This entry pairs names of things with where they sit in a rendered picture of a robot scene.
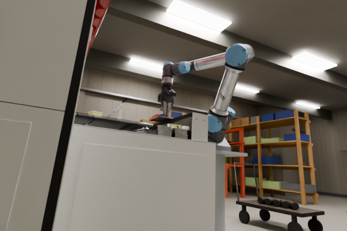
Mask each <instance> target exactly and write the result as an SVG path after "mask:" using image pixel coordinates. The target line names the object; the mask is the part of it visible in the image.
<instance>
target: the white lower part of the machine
mask: <svg viewBox="0 0 347 231"><path fill-rule="evenodd" d="M74 119H75V113H74V112H69V111H65V112H64V111H58V110H52V109H45V108H38V107H32V106H25V105H19V104H12V103H5V102H0V231H54V226H55V220H56V215H57V209H58V204H59V199H60V193H61V188H62V182H63V178H64V173H65V168H66V162H67V157H68V151H69V146H70V140H71V135H72V130H73V124H74Z"/></svg>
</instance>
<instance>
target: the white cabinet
mask: <svg viewBox="0 0 347 231"><path fill-rule="evenodd" d="M215 161H216V144H214V143H206V142H198V141H190V140H182V139H175V138H167V137H159V136H152V135H144V134H136V133H129V132H123V131H116V130H108V129H100V128H93V127H85V126H77V125H74V126H73V130H72V135H71V140H70V146H69V151H68V157H67V162H66V168H65V173H64V178H63V182H62V188H61V193H60V199H59V204H58V209H57V215H56V220H55V226H54V231H215Z"/></svg>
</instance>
